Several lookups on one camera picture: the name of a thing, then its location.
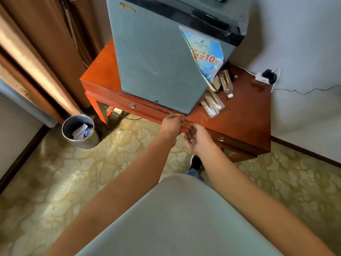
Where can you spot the person's right hand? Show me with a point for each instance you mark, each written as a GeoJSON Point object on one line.
{"type": "Point", "coordinates": [198, 139]}

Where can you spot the person's left hand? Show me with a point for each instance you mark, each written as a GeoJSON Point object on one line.
{"type": "Point", "coordinates": [171, 127]}

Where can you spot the grey mini fridge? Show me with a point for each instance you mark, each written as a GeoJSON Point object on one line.
{"type": "Point", "coordinates": [151, 58]}

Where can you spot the plastic water bottle blue label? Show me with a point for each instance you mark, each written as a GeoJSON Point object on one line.
{"type": "Point", "coordinates": [86, 133]}

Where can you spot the person's right forearm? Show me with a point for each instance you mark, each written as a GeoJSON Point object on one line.
{"type": "Point", "coordinates": [261, 205]}

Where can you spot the person's left forearm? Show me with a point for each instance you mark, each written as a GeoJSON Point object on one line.
{"type": "Point", "coordinates": [112, 199]}

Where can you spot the person's right black shoe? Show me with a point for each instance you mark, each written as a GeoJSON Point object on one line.
{"type": "Point", "coordinates": [195, 162]}

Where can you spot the person's legs in blue jeans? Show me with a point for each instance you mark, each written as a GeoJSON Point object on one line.
{"type": "Point", "coordinates": [195, 175]}

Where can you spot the person's grey shirt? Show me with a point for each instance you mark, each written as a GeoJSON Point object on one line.
{"type": "Point", "coordinates": [181, 218]}

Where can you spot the white power strip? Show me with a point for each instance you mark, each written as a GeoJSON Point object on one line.
{"type": "Point", "coordinates": [247, 71]}
{"type": "Point", "coordinates": [262, 78]}

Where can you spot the black power adapter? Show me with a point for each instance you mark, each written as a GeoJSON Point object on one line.
{"type": "Point", "coordinates": [269, 75]}

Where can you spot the round metal trash bin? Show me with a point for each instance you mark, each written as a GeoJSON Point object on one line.
{"type": "Point", "coordinates": [68, 125]}

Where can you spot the brown curtain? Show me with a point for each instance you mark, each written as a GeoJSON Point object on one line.
{"type": "Point", "coordinates": [40, 63]}

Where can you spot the white sheer curtain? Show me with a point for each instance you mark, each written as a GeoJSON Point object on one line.
{"type": "Point", "coordinates": [26, 103]}

